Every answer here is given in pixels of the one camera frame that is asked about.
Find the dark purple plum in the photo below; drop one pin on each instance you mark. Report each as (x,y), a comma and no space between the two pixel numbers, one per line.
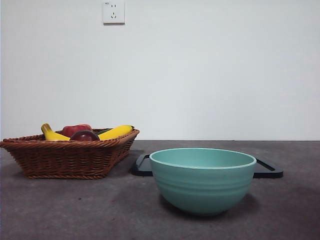
(85,136)

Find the teal ribbed bowl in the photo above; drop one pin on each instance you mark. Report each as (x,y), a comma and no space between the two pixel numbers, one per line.
(202,190)

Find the green avocado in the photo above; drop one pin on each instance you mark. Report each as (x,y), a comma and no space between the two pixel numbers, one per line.
(103,130)

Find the red apple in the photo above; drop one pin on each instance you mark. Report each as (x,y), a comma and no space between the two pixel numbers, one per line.
(75,129)

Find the brown wicker basket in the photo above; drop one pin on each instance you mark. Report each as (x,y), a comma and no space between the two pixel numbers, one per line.
(62,160)

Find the yellow banana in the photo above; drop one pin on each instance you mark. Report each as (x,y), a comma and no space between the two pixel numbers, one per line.
(53,135)

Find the black rectangular tray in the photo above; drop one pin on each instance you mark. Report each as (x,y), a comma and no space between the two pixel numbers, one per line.
(270,172)

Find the white wall socket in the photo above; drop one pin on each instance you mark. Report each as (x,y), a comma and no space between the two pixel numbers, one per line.
(114,12)

